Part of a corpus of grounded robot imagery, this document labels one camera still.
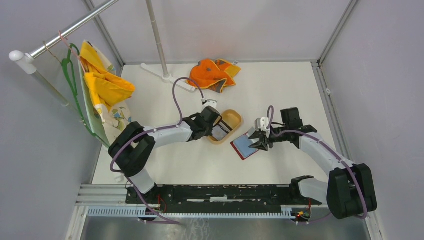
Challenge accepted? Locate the red leather card holder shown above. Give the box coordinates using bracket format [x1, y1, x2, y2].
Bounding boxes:
[230, 132, 259, 161]

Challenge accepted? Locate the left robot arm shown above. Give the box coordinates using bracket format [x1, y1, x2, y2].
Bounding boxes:
[108, 106, 221, 204]

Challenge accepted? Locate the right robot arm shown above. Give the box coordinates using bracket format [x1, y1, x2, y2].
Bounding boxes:
[247, 105, 378, 220]

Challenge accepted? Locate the silver VIP card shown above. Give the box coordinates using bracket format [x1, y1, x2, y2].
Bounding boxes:
[212, 125, 229, 142]

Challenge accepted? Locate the orange yellow cloth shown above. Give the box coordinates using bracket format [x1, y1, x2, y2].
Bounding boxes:
[189, 58, 242, 94]

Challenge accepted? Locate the white rack stand base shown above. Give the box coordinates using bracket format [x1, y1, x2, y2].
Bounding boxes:
[140, 63, 195, 93]

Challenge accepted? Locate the vertical metal pole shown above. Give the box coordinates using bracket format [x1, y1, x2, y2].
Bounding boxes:
[145, 0, 169, 75]

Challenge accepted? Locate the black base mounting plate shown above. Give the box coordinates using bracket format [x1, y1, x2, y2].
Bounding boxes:
[125, 184, 320, 214]

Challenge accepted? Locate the yellow patterned hanging cloth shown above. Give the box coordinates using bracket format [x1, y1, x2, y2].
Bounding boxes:
[79, 40, 136, 148]

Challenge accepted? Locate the green clothes hanger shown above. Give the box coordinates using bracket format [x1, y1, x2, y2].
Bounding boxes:
[61, 43, 110, 147]

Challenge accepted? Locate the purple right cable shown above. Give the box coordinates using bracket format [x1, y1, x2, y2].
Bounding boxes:
[266, 105, 369, 225]

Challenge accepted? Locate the purple cable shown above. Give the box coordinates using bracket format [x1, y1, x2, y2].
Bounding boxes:
[109, 77, 206, 226]
[266, 105, 369, 225]

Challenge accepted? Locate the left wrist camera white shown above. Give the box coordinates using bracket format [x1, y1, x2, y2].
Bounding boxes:
[201, 98, 218, 109]

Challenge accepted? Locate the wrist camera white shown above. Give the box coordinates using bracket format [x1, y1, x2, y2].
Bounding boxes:
[201, 98, 218, 109]
[254, 117, 270, 133]

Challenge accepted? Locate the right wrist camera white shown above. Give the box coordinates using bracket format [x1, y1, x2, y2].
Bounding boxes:
[254, 117, 270, 133]

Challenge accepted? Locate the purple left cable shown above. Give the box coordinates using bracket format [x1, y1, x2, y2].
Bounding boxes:
[109, 77, 206, 226]

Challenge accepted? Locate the metal hanging rail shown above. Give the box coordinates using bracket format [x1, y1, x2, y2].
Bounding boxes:
[8, 0, 119, 75]

